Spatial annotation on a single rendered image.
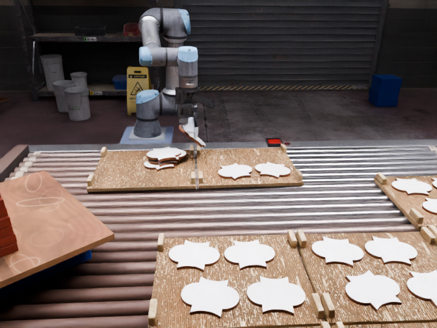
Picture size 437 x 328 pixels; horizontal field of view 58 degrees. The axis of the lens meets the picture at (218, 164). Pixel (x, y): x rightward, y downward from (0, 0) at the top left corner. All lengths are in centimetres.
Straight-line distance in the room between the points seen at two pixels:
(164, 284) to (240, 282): 20
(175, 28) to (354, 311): 147
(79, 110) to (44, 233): 416
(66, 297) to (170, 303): 28
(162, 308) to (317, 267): 43
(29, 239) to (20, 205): 20
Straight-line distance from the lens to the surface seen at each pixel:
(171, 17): 200
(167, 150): 171
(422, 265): 127
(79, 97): 521
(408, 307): 112
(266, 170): 163
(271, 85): 652
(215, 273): 111
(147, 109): 210
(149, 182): 156
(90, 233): 112
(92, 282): 116
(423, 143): 223
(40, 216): 124
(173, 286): 107
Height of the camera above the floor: 166
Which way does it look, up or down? 25 degrees down
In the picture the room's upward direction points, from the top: 1 degrees clockwise
